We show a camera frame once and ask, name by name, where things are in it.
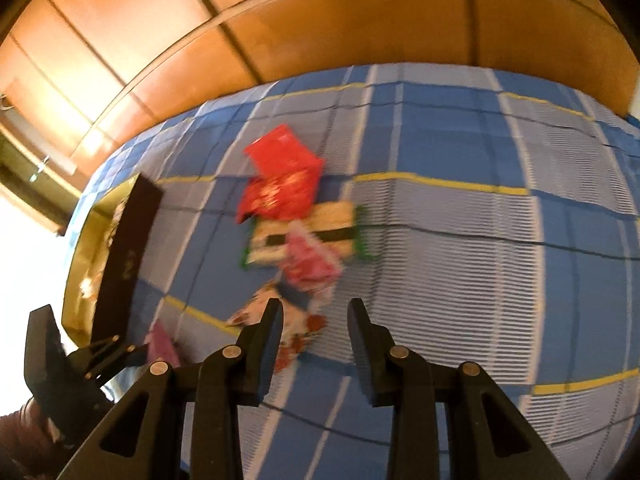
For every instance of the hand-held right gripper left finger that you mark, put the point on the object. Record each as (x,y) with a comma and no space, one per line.
(267,360)

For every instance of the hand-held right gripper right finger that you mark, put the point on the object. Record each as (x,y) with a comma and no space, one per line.
(362,355)

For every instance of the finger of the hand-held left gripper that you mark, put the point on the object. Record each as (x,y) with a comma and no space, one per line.
(107,360)
(55,370)

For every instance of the white red floral snack packet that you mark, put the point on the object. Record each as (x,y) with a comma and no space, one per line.
(247,310)

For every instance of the purple snack packet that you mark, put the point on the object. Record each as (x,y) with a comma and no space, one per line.
(162,342)

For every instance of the pink snack packet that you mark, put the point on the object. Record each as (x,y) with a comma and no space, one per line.
(305,262)

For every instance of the gold tin box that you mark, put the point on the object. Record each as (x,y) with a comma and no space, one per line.
(127,255)

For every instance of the green-edged cereal bar packet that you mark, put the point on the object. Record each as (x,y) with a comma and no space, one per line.
(332,222)

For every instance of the red gold-print snack packet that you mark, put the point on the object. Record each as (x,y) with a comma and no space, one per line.
(275,195)

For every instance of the plain red snack packet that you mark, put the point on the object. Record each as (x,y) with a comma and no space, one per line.
(282,152)

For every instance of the person's left forearm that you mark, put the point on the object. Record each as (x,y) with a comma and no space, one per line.
(25,440)

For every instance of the blue plaid bedsheet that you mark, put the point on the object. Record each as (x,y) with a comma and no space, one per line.
(475,270)

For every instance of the wooden door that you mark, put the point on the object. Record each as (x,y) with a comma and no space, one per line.
(30,195)

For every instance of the wooden wardrobe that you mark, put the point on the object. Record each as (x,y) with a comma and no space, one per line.
(350,20)

